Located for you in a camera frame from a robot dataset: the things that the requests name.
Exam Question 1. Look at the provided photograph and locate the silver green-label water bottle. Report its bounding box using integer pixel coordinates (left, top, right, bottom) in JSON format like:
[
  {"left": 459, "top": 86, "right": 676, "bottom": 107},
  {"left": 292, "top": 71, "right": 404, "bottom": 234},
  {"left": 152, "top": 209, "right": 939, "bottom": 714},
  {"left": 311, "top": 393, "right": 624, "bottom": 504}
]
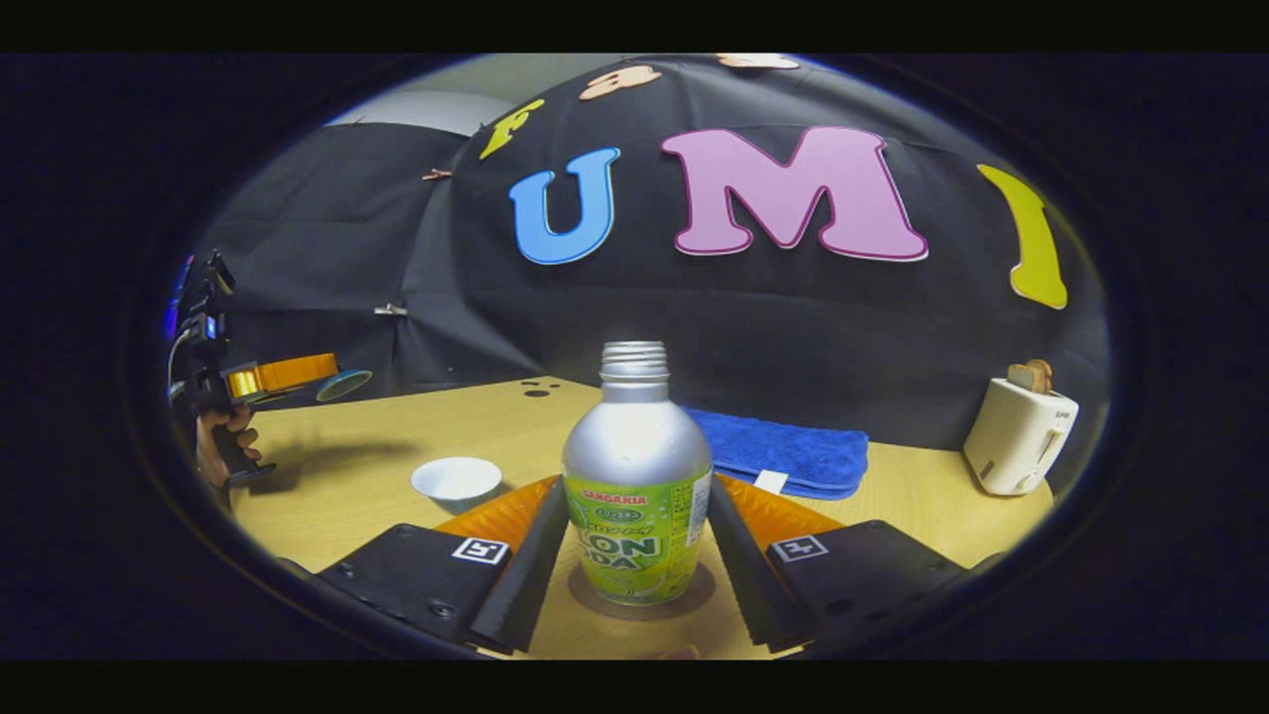
[{"left": 561, "top": 340, "right": 715, "bottom": 606}]

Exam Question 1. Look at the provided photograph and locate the round brown coaster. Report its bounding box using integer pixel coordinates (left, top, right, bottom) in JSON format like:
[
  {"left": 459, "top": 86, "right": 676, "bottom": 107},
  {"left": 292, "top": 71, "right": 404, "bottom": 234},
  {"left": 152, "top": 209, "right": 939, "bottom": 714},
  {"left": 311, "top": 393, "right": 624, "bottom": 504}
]
[{"left": 567, "top": 560, "right": 717, "bottom": 623}]

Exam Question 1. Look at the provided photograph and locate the teal and white teacup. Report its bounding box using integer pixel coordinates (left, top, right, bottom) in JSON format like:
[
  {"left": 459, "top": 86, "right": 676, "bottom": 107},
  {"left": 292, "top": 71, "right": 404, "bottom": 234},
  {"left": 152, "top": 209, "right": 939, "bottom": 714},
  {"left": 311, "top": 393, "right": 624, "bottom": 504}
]
[{"left": 410, "top": 456, "right": 504, "bottom": 515}]

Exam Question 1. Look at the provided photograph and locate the teal teacup lid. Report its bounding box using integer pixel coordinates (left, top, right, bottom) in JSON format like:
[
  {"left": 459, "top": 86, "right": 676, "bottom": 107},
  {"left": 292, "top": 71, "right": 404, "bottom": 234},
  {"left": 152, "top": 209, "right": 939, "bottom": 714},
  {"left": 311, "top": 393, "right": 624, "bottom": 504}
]
[{"left": 315, "top": 369, "right": 374, "bottom": 403}]

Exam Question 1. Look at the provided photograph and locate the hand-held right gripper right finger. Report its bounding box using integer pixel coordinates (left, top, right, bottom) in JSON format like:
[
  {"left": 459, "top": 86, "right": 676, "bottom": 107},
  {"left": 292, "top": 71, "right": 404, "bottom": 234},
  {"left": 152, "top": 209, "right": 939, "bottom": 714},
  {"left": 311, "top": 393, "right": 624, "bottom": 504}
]
[{"left": 706, "top": 473, "right": 968, "bottom": 655}]

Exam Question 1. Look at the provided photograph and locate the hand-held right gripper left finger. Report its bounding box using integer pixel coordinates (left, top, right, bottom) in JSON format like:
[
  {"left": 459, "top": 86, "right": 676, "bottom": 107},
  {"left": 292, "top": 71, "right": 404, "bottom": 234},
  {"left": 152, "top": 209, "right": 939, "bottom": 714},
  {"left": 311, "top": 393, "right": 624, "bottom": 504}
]
[{"left": 317, "top": 476, "right": 571, "bottom": 655}]

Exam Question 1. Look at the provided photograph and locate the white toaster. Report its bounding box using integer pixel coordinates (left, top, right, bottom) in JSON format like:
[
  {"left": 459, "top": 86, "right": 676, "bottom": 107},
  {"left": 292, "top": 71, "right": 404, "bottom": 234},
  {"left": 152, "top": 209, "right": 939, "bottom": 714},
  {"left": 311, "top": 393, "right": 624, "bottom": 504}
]
[{"left": 964, "top": 377, "right": 1080, "bottom": 497}]

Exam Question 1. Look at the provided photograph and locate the black backdrop cloth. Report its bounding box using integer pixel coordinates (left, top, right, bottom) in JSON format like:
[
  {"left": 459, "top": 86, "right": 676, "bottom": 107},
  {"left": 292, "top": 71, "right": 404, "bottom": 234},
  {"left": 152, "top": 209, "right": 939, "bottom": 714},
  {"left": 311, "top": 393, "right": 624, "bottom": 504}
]
[{"left": 164, "top": 55, "right": 1111, "bottom": 497}]

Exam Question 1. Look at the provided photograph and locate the blue folded towel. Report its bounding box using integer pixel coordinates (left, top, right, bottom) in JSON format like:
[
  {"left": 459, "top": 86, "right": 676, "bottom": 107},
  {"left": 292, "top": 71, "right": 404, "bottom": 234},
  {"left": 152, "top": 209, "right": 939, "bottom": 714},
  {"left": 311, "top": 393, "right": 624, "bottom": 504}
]
[{"left": 679, "top": 405, "right": 870, "bottom": 501}]

